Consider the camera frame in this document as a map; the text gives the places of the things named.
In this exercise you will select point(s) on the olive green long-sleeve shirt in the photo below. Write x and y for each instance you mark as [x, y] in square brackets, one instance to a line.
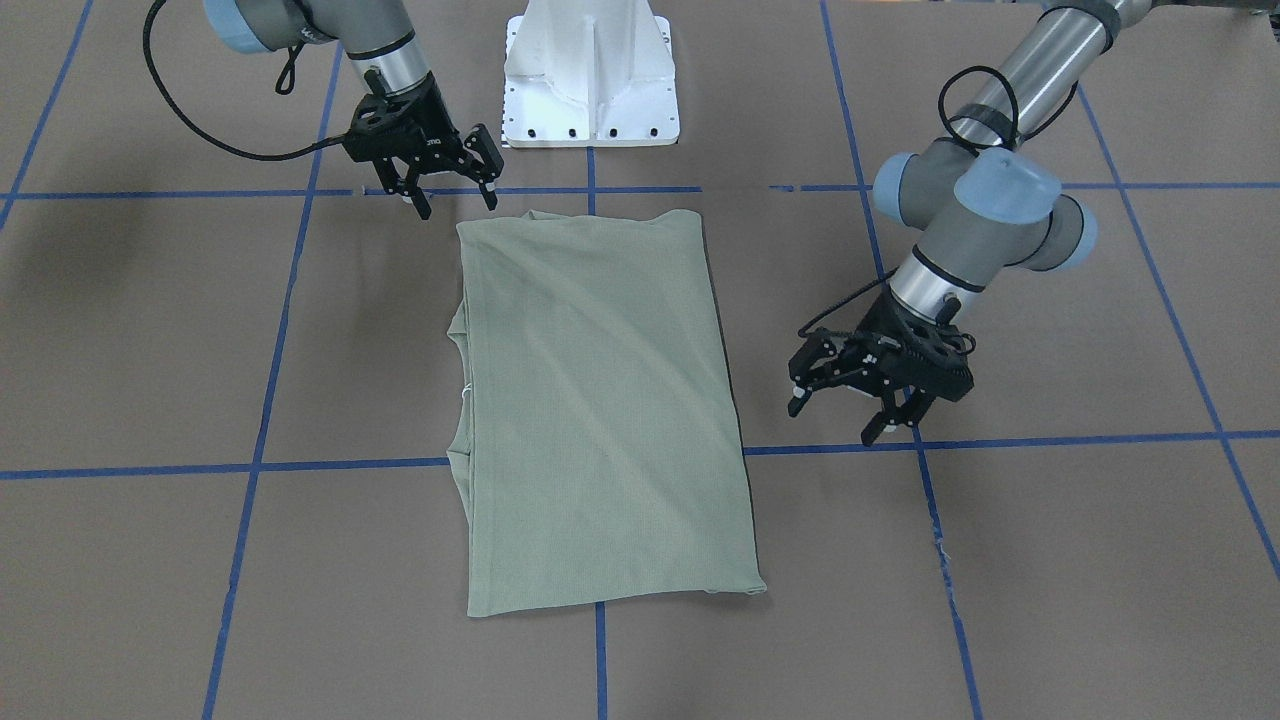
[598, 453]

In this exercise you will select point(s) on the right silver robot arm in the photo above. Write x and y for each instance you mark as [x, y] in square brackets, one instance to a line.
[378, 36]

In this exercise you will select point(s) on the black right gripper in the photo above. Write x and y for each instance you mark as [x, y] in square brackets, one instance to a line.
[432, 128]

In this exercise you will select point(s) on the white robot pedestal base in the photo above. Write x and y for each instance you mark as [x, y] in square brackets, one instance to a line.
[589, 74]

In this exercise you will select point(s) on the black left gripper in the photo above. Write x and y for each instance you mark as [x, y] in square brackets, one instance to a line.
[868, 352]

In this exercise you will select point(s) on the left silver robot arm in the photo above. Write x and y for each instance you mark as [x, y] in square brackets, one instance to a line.
[980, 207]

